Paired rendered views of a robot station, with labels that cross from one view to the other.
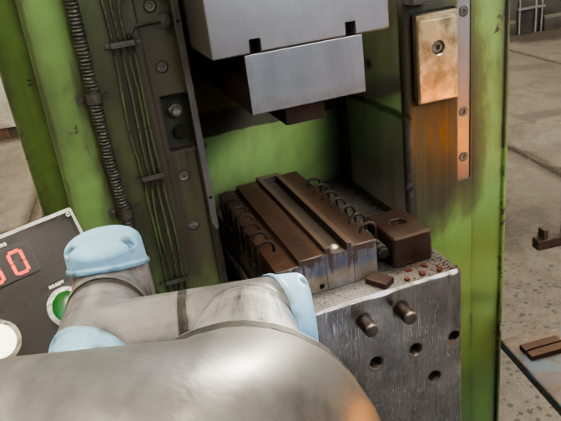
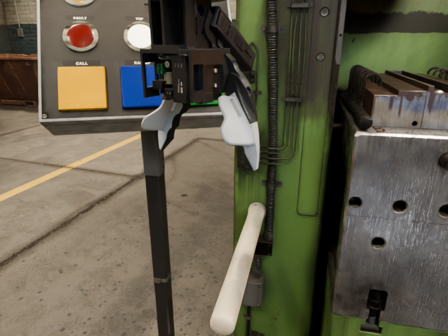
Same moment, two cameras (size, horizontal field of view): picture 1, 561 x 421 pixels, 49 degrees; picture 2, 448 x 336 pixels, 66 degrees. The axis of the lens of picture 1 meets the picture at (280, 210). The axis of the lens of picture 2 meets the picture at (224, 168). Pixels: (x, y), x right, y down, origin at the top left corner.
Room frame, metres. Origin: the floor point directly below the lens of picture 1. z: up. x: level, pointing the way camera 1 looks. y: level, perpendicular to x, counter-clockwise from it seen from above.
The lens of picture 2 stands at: (0.19, -0.06, 1.08)
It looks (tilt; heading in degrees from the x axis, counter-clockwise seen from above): 20 degrees down; 29
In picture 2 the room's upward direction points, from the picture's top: straight up
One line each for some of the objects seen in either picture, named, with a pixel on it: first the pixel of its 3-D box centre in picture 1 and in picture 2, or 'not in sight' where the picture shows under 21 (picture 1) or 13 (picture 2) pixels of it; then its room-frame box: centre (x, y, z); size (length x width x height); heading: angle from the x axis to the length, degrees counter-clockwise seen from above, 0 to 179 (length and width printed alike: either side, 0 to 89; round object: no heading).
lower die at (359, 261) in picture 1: (289, 225); (400, 93); (1.19, -0.01, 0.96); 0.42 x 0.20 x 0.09; 16
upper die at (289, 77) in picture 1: (266, 56); not in sight; (1.19, -0.01, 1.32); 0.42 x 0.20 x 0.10; 16
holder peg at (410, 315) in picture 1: (406, 313); not in sight; (0.94, -0.20, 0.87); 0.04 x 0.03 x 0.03; 16
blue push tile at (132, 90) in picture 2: not in sight; (144, 87); (0.66, 0.36, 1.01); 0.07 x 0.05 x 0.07; 131
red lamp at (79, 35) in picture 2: not in sight; (80, 36); (0.62, 0.46, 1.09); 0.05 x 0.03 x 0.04; 106
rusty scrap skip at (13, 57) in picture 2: not in sight; (23, 79); (4.12, 6.41, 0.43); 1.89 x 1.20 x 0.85; 100
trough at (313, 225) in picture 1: (297, 208); (413, 79); (1.20, -0.04, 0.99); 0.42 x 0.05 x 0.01; 16
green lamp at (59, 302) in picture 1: (68, 306); not in sight; (0.76, 0.31, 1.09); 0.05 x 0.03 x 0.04; 106
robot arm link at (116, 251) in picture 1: (113, 287); not in sight; (0.53, 0.17, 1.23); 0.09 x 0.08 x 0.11; 3
